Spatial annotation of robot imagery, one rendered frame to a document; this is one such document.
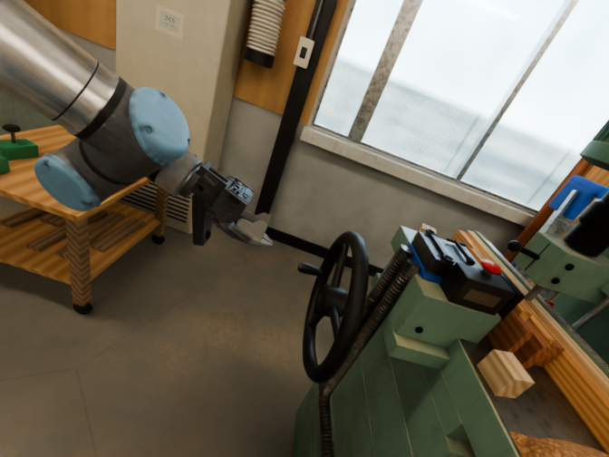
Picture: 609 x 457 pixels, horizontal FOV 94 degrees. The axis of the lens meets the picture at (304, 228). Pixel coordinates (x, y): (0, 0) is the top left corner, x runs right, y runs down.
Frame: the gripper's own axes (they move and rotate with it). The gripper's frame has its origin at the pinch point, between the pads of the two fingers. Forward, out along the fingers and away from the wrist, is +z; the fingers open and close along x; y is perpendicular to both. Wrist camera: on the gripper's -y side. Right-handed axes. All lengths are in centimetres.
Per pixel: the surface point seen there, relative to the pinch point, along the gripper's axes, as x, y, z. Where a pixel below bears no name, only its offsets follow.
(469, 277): -20.4, 27.8, 20.0
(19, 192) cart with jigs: 27, -55, -65
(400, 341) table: -21.8, 13.6, 21.5
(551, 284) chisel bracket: -14, 35, 37
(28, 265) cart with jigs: 30, -89, -56
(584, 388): -26, 28, 42
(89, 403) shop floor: -2, -90, -8
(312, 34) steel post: 120, 41, -27
